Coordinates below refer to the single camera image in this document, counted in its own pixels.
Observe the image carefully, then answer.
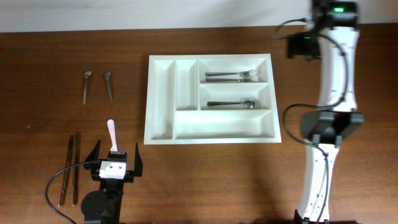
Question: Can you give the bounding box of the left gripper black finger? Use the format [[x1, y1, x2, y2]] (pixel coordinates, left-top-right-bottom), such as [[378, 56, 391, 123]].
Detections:
[[134, 143, 144, 177], [83, 140, 101, 170]]

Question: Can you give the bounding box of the left dark metal knife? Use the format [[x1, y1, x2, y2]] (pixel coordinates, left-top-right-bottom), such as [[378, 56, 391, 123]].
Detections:
[[58, 135, 75, 207]]

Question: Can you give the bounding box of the right small metal teaspoon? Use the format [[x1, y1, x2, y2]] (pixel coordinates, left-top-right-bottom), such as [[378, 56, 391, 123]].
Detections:
[[104, 72, 114, 103]]

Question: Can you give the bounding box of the left small metal teaspoon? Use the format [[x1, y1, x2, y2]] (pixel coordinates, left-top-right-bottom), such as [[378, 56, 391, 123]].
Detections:
[[83, 71, 92, 105]]

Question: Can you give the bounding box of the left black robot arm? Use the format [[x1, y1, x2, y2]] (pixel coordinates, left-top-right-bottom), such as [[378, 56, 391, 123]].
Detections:
[[81, 141, 143, 223]]

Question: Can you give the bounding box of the right dark metal knife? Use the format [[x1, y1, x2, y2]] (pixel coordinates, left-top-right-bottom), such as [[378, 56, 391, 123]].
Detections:
[[72, 133, 81, 207]]

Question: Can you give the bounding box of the dark metal knife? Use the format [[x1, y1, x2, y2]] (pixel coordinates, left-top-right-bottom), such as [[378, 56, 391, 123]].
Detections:
[[72, 133, 81, 207], [58, 135, 75, 207]]

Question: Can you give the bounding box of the white plastic cutlery tray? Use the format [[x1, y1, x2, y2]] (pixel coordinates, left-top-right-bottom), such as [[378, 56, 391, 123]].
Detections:
[[144, 54, 282, 144]]

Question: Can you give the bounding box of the metal fork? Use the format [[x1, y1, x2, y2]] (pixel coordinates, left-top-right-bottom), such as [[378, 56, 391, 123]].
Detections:
[[205, 77, 259, 83], [205, 70, 258, 78]]

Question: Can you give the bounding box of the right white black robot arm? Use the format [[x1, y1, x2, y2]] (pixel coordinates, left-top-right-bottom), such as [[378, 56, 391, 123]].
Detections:
[[285, 1, 364, 223]]

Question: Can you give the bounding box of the small metal teaspoon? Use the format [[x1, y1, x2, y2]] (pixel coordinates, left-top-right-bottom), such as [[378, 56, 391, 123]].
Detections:
[[83, 71, 92, 105], [104, 72, 114, 103]]

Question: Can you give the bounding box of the pink handled utensil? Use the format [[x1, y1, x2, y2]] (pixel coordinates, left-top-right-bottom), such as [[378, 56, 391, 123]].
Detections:
[[106, 119, 118, 152]]

